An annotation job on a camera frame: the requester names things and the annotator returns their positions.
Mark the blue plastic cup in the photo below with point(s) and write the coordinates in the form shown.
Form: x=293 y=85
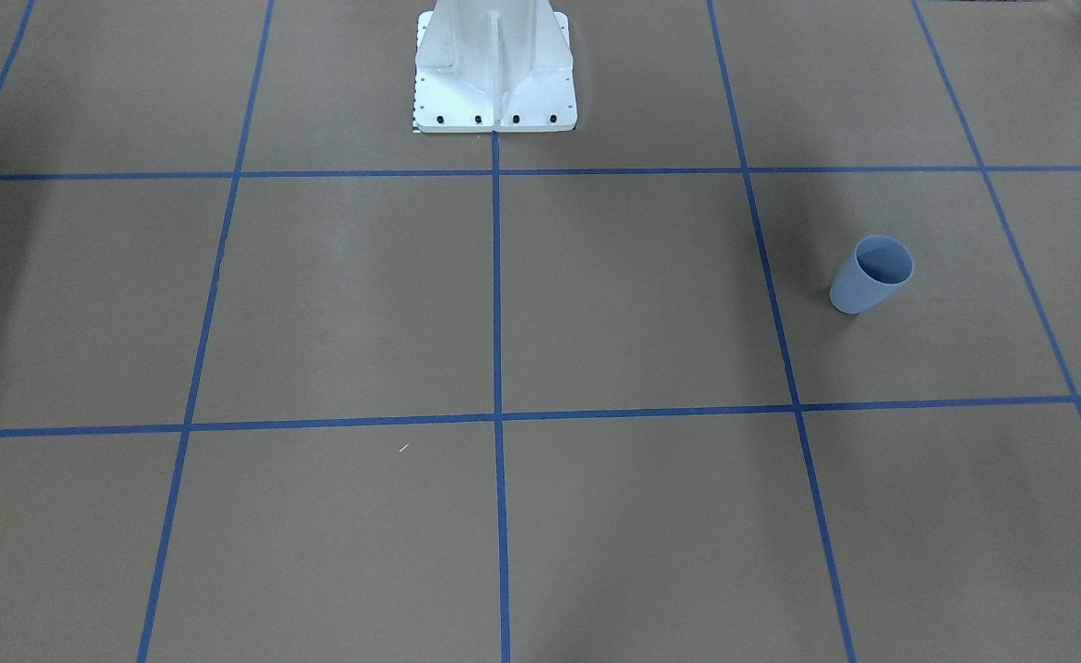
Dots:
x=877 y=268

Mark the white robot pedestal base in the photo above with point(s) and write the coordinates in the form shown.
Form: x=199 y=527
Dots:
x=493 y=66

